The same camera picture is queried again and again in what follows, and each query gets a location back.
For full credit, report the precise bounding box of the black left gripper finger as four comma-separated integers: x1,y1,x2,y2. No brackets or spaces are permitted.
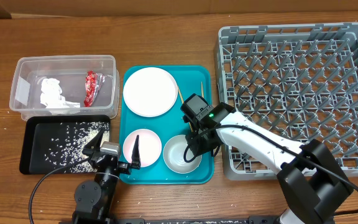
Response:
131,135,141,170
82,129,105,156

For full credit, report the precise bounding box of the pink bowl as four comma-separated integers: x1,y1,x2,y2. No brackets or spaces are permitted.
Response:
122,129,162,167

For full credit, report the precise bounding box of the grey bowl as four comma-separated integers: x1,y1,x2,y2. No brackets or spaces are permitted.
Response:
163,134,202,174

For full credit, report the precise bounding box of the wooden chopstick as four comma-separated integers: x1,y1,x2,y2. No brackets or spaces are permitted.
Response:
177,86,193,132
201,82,204,98

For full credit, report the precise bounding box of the red snack wrapper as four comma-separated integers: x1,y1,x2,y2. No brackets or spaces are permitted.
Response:
84,70,105,107

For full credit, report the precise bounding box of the white napkin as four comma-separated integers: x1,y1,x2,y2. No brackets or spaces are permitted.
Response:
40,78,80,108

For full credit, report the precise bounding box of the white round plate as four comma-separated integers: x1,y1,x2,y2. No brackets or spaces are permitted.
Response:
123,67,178,118

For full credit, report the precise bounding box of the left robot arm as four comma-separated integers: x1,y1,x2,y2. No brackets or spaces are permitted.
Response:
71,130,141,224

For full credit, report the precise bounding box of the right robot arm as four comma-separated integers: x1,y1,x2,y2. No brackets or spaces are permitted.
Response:
181,94,354,223

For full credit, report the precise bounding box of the rice grains pile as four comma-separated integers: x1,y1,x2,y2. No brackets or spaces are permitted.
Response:
42,121,110,169

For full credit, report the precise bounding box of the black tray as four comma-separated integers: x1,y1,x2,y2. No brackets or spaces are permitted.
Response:
19,115,111,174

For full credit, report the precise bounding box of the teal plastic tray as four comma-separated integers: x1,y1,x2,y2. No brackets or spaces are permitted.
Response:
119,65,214,185

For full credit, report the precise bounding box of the clear plastic bin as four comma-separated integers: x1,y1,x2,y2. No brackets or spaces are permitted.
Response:
9,55,119,121

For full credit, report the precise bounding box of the grey dish rack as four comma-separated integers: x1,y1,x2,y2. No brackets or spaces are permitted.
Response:
215,22,358,177

